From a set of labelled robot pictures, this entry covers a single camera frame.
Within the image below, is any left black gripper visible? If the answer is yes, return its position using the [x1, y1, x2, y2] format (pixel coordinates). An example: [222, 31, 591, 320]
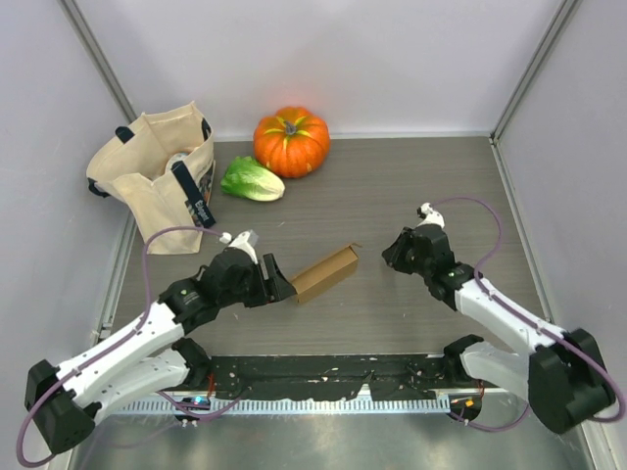
[219, 253, 295, 307]

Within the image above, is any brown cardboard paper box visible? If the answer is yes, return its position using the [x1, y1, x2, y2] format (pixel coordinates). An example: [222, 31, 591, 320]
[290, 242, 362, 305]

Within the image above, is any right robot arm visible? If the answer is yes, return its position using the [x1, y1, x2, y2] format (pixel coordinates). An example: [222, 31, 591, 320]
[382, 223, 617, 434]

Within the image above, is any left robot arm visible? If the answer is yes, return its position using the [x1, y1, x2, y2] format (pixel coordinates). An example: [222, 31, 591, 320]
[24, 243, 296, 455]

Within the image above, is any green lettuce head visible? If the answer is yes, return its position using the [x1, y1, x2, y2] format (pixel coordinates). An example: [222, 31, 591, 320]
[220, 156, 285, 202]

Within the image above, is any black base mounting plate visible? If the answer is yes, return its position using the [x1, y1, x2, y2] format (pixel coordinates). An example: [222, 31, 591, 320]
[179, 354, 479, 401]

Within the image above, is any orange pumpkin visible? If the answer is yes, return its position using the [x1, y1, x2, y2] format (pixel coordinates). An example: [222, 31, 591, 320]
[253, 107, 331, 178]

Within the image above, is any beige canvas tote bag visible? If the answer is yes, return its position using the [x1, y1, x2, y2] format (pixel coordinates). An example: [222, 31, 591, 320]
[86, 102, 216, 240]

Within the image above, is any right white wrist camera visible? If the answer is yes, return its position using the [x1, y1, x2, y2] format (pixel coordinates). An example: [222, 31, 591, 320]
[417, 203, 445, 228]

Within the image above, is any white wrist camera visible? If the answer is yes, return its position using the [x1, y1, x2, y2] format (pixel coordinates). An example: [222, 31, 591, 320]
[417, 203, 445, 228]
[218, 229, 259, 264]

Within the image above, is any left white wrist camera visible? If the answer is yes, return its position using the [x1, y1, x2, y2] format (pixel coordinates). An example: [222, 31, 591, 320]
[218, 229, 259, 264]

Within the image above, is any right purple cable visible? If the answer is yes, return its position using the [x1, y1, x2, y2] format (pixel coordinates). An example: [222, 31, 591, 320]
[435, 196, 619, 432]

